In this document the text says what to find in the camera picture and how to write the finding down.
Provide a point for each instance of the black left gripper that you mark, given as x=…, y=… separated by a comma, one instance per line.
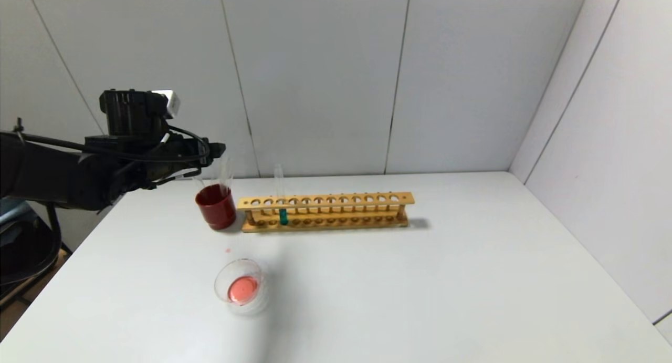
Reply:
x=184, y=155

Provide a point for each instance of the test tube with red pigment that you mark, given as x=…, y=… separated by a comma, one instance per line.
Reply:
x=199, y=183

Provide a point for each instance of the test tube with blue pigment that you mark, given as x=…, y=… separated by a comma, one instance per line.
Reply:
x=283, y=217

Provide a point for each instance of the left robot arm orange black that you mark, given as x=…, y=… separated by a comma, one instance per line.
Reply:
x=52, y=174

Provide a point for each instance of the empty clear test tube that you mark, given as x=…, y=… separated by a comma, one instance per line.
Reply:
x=222, y=174

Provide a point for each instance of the wooden test tube rack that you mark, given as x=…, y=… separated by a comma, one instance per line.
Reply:
x=341, y=200

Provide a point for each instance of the dark red cup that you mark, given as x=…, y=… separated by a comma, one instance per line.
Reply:
x=218, y=210

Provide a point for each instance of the clear glass dish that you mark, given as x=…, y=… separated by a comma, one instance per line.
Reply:
x=244, y=289

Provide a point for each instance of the silver white wrist camera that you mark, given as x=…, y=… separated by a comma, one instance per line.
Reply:
x=170, y=103

